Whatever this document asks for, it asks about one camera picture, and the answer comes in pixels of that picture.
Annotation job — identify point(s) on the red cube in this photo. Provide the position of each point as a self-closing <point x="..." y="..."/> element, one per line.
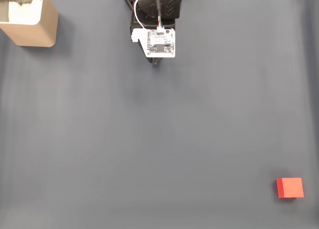
<point x="291" y="187"/>

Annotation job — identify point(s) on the tan open box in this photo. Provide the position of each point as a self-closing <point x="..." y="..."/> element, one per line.
<point x="32" y="35"/>

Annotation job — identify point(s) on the grey table mat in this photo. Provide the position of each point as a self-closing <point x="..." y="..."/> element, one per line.
<point x="149" y="139"/>

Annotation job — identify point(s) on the white foam padding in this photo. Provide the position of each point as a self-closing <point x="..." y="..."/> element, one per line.
<point x="23" y="13"/>

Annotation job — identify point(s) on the camera board on white mount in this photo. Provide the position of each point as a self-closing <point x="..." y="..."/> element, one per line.
<point x="160" y="43"/>

